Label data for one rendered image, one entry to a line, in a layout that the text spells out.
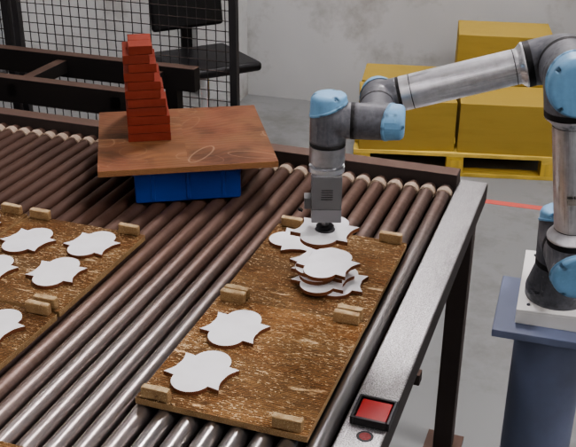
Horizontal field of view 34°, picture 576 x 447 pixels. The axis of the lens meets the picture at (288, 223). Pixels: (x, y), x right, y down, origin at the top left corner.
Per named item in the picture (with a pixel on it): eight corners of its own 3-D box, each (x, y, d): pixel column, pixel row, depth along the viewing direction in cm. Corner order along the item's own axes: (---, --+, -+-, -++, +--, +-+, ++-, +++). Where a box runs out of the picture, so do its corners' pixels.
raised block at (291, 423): (304, 428, 170) (304, 416, 169) (300, 435, 169) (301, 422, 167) (274, 422, 172) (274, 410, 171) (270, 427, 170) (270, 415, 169)
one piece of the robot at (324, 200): (298, 145, 197) (297, 215, 204) (298, 160, 189) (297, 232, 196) (343, 145, 197) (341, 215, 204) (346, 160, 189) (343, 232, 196)
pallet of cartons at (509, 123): (561, 137, 578) (578, 24, 548) (554, 196, 496) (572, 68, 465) (365, 115, 611) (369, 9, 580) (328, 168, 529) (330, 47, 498)
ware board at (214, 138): (253, 110, 306) (253, 105, 305) (278, 167, 261) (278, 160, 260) (99, 117, 298) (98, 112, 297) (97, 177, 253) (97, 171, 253)
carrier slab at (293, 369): (365, 329, 204) (365, 323, 203) (307, 443, 169) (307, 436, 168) (218, 301, 214) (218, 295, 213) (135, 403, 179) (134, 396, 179)
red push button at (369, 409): (393, 410, 179) (393, 403, 178) (385, 428, 174) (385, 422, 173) (362, 403, 181) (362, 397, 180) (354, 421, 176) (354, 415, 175)
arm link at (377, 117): (405, 91, 193) (352, 90, 194) (406, 111, 183) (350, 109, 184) (402, 126, 197) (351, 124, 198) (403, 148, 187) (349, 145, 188)
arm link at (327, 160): (309, 151, 189) (308, 137, 196) (308, 172, 191) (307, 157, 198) (346, 151, 189) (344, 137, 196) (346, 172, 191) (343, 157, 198)
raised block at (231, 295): (247, 301, 211) (246, 291, 210) (244, 305, 210) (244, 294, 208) (222, 296, 213) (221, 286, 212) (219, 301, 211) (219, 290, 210)
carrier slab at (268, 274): (406, 248, 239) (407, 242, 238) (366, 329, 204) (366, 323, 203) (278, 228, 249) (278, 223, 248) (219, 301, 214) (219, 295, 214)
